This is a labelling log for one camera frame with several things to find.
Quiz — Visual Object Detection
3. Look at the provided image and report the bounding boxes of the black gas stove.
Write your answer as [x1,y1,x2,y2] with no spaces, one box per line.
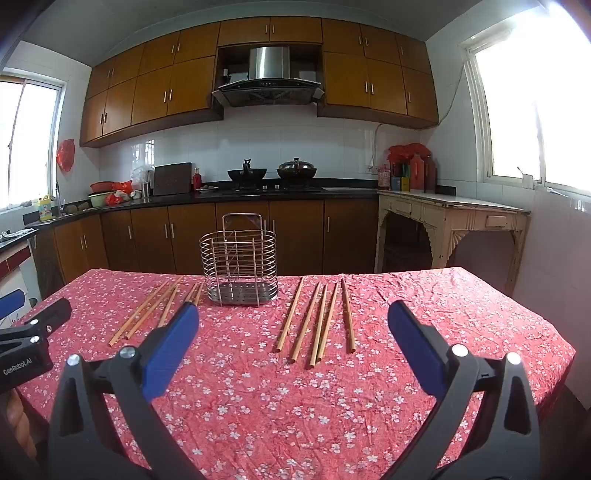
[221,184,326,195]

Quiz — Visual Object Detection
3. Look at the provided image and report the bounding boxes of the metal wire utensil holder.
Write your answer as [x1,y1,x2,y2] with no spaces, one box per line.
[199,213,279,306]

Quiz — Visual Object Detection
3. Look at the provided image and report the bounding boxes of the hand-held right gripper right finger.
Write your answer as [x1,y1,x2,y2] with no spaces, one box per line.
[383,300,541,480]

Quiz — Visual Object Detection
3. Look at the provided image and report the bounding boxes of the cream wooden side table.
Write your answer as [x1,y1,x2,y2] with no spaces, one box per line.
[375,188,532,296]

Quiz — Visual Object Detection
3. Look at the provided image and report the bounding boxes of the dark cutting board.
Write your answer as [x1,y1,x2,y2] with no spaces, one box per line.
[152,162,193,196]

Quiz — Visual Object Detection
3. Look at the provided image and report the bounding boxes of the crumpled red plastic bag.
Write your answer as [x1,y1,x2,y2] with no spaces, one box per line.
[388,143,432,163]

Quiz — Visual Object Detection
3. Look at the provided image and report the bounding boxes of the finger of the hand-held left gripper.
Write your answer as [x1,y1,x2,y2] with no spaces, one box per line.
[0,298,72,355]
[0,288,26,320]

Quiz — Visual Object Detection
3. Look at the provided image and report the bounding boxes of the black wok with lid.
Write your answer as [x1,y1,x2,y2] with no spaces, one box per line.
[276,157,318,182]

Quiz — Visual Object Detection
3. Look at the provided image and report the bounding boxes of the red plastic jug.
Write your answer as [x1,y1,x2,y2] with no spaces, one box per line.
[409,154,426,191]

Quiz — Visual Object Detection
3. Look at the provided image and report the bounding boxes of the large bright window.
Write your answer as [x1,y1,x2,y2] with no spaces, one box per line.
[459,14,591,199]

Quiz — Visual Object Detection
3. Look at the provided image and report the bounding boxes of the red floral tablecloth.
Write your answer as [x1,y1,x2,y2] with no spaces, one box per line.
[11,265,578,480]

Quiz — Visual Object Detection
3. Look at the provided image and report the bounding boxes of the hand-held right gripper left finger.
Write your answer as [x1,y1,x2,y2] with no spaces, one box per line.
[48,302,206,480]

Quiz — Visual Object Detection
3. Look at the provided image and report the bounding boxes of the brown base cabinets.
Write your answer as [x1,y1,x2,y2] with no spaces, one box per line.
[34,198,380,296]

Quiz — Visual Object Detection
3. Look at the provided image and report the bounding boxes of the black wok with handle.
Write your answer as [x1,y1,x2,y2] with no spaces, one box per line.
[227,158,269,188]

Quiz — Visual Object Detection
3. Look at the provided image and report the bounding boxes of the red bag on wall hook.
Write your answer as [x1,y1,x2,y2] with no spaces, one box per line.
[56,138,75,174]

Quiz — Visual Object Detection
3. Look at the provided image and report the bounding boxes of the steel range hood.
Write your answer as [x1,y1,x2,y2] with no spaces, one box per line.
[211,46,325,108]

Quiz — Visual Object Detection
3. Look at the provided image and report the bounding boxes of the black kitchen countertop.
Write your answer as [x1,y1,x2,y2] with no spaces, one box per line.
[0,178,458,250]

